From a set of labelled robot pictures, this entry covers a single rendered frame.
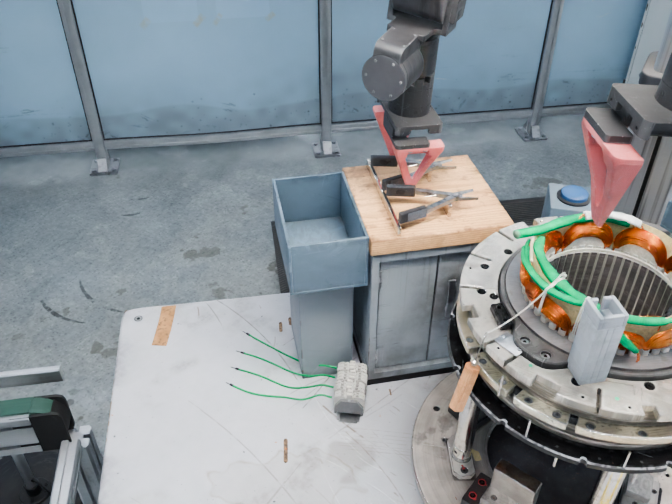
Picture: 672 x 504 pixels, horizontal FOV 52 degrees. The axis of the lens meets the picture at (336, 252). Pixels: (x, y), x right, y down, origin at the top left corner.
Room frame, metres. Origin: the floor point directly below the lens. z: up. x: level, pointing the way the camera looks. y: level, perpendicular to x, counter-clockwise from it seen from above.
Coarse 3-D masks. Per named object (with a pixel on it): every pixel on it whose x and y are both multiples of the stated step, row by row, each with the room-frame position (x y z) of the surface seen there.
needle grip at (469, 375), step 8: (464, 368) 0.49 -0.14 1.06; (472, 368) 0.49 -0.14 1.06; (464, 376) 0.49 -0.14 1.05; (472, 376) 0.48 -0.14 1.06; (464, 384) 0.48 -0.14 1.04; (472, 384) 0.48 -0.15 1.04; (456, 392) 0.48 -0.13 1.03; (464, 392) 0.48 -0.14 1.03; (456, 400) 0.48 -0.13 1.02; (464, 400) 0.48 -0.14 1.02; (456, 408) 0.48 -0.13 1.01
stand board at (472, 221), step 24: (360, 168) 0.89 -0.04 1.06; (384, 168) 0.89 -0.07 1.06; (408, 168) 0.89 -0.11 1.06; (456, 168) 0.89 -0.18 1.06; (360, 192) 0.82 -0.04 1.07; (480, 192) 0.82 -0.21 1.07; (384, 216) 0.76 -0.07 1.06; (432, 216) 0.76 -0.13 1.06; (456, 216) 0.76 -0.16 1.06; (480, 216) 0.76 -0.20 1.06; (504, 216) 0.76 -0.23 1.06; (384, 240) 0.71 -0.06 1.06; (408, 240) 0.71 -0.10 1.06; (432, 240) 0.72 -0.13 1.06; (456, 240) 0.73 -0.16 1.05; (480, 240) 0.73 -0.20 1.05
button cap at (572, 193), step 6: (570, 186) 0.87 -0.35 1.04; (576, 186) 0.87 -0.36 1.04; (564, 192) 0.85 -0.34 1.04; (570, 192) 0.85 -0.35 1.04; (576, 192) 0.85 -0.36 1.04; (582, 192) 0.85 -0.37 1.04; (564, 198) 0.85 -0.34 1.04; (570, 198) 0.84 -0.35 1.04; (576, 198) 0.84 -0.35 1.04; (582, 198) 0.84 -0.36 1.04
